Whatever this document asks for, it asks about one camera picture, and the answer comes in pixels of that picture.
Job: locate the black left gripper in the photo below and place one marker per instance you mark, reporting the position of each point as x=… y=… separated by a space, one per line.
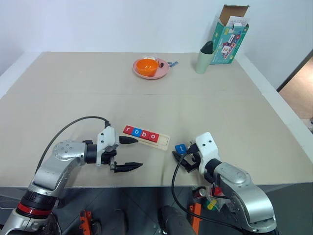
x=107 y=156

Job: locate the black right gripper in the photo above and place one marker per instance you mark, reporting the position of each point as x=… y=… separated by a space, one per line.
x=194 y=150

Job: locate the blue letter tile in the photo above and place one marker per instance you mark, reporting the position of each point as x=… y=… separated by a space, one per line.
x=136 y=132
x=181 y=148

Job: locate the wooden tile tray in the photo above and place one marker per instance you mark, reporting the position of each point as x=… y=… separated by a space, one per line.
x=163 y=143

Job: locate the red letter tile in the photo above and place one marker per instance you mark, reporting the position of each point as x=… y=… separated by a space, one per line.
x=153 y=136
x=127 y=130
x=144 y=134

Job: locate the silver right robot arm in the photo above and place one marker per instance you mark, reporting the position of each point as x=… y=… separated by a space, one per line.
x=244 y=191

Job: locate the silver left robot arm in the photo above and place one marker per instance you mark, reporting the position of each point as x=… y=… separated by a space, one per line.
x=49 y=171

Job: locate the red can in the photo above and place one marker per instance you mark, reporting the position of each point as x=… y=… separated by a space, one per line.
x=198 y=193

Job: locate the clear bag of coloured items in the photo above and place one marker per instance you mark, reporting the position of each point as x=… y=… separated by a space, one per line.
x=212 y=202

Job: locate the beige table cover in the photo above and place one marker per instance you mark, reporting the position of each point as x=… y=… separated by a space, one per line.
x=97 y=98

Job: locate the orange tool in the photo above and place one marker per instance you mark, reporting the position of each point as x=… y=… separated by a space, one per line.
x=86 y=220
x=195 y=213

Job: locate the dark rounded shape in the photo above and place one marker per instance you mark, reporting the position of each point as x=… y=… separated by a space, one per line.
x=173 y=220

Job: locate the pink plate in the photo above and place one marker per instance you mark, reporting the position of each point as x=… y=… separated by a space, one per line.
x=162 y=71

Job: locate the small blue item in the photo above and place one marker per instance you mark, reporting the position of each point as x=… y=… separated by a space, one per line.
x=173 y=63

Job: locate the pale green cup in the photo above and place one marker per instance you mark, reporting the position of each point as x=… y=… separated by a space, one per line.
x=203 y=63

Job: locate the small dark item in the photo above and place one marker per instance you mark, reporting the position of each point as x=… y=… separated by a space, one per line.
x=161 y=64

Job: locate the orange bowl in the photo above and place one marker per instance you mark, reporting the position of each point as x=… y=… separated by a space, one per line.
x=146 y=66

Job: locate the teal cardboard box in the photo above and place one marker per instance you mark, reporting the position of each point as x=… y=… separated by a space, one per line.
x=225 y=54

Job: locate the dark object in cup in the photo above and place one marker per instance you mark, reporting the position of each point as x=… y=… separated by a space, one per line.
x=207 y=47

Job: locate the white paper sheets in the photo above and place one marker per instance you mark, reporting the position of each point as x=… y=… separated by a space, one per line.
x=238 y=22

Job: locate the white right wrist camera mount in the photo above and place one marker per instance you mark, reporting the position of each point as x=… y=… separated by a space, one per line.
x=206 y=144

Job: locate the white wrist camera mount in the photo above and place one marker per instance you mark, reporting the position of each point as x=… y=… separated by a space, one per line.
x=206 y=144
x=106 y=138

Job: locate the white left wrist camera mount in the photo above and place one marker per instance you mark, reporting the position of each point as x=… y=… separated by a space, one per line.
x=106 y=138

